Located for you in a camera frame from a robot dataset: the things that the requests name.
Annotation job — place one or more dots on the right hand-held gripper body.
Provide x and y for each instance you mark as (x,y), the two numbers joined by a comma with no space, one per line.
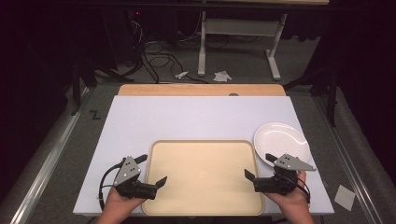
(280,182)

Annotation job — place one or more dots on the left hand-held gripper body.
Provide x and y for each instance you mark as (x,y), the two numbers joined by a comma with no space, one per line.
(127,174)

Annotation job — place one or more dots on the white plate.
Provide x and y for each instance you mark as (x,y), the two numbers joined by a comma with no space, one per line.
(280,141)

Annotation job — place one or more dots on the person's right hand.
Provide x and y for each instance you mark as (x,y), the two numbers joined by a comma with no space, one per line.
(291,199)

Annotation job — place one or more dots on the person's left hand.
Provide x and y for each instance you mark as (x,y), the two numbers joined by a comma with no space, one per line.
(123,202)

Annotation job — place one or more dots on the beige plastic tray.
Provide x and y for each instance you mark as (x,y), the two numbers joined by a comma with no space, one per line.
(204,177)

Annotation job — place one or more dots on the pale lavender board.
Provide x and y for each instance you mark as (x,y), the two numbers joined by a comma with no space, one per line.
(186,118)

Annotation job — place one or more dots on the white square paper sheet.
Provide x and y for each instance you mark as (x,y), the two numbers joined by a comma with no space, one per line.
(345,197)

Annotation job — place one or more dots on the grey table grommet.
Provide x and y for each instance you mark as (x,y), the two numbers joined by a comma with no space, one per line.
(233,94)

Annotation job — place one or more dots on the wooden table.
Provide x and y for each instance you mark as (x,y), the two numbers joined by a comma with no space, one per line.
(186,89)

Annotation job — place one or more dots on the black metal stand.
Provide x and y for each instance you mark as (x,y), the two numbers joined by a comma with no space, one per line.
(75,87)
(332,93)

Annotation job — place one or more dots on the small white paper scrap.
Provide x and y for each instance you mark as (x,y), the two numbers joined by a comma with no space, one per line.
(181,74)

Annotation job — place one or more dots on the crumpled white paper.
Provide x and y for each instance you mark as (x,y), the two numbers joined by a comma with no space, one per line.
(222,76)

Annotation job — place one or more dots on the metal floor rail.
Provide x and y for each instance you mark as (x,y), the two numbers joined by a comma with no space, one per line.
(348,161)
(46,168)

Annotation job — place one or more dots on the white metal desk frame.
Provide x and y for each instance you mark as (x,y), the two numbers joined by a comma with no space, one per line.
(239,27)

